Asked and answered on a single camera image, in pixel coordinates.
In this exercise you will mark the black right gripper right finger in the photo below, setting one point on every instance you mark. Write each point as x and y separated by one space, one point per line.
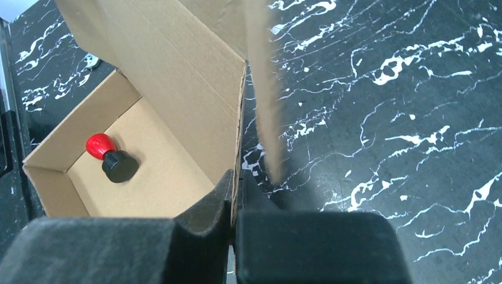
278 246

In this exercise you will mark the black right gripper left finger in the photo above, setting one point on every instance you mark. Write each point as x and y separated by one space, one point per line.
190 248

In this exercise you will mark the small red ball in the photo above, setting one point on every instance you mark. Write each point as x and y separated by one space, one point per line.
99 144

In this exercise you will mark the brown cardboard box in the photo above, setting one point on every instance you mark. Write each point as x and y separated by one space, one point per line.
173 106

